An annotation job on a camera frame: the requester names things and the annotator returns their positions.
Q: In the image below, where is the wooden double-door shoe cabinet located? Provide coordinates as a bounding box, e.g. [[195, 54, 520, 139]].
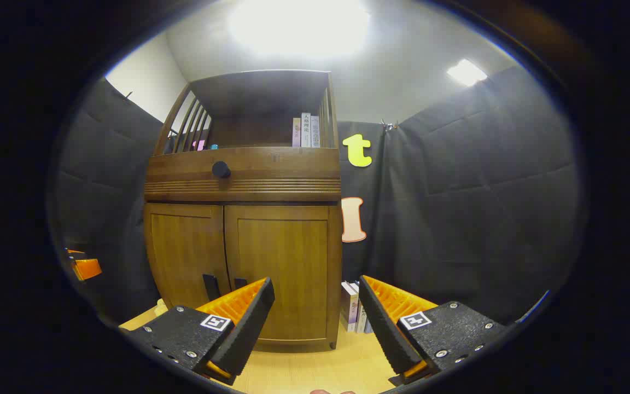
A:
[[144, 69, 343, 351]]

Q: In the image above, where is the ceiling light panel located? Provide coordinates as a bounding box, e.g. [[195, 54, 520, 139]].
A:
[[446, 59, 488, 87], [227, 0, 370, 58]]

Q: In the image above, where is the black backdrop cloth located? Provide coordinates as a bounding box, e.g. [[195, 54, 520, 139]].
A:
[[55, 66, 581, 323]]

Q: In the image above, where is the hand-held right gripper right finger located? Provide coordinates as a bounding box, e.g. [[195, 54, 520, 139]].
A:
[[358, 275, 508, 387]]

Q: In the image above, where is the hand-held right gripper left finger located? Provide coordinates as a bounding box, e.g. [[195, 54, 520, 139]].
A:
[[120, 277, 276, 386]]

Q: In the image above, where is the white purple book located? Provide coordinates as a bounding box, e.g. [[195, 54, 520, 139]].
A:
[[341, 281, 359, 333]]

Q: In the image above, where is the wooden shoe cabinet door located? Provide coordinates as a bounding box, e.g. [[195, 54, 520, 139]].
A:
[[223, 205, 342, 344], [145, 204, 229, 310]]

